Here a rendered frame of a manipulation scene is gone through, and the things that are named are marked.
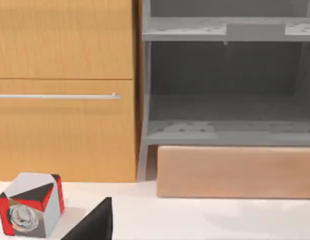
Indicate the pale wooden drawer front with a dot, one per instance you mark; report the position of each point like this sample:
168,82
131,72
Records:
235,172

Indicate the red and grey can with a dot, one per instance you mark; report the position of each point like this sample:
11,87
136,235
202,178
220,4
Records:
29,205

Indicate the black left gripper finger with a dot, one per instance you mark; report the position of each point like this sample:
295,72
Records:
98,222

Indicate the wooden cupboard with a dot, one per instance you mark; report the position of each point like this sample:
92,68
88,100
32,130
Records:
139,90

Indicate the grey pierced drawer inside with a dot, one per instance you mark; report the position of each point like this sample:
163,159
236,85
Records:
227,82

